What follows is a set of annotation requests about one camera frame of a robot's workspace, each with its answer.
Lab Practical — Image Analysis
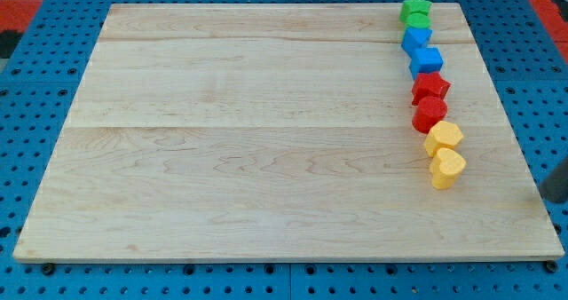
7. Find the dark grey robot arm tip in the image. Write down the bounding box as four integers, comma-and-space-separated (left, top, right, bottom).
539, 157, 567, 204

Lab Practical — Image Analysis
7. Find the blue triangle block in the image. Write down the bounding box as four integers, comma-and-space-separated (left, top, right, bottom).
401, 27, 433, 57

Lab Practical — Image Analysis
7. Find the light wooden board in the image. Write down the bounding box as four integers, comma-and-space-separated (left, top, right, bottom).
13, 3, 564, 264

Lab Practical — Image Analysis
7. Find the red cylinder block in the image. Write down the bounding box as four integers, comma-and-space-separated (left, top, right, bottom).
412, 96, 448, 133

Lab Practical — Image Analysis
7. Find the red star block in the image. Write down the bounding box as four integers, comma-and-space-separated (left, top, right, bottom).
411, 71, 452, 106

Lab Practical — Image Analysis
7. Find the yellow hexagon block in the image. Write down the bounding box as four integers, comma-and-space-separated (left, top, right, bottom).
423, 121, 464, 157

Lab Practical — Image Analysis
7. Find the blue cube block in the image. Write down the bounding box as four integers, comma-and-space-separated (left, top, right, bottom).
409, 47, 444, 80

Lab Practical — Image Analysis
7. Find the yellow heart block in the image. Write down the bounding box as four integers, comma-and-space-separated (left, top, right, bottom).
430, 147, 467, 190

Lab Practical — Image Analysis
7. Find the green cylinder block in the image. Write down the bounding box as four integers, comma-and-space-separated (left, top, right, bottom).
404, 13, 431, 29

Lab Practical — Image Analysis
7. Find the green star block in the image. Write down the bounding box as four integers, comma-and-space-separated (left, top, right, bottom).
399, 0, 432, 22

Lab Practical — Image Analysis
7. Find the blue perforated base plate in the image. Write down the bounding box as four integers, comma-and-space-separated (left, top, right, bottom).
1, 0, 567, 299

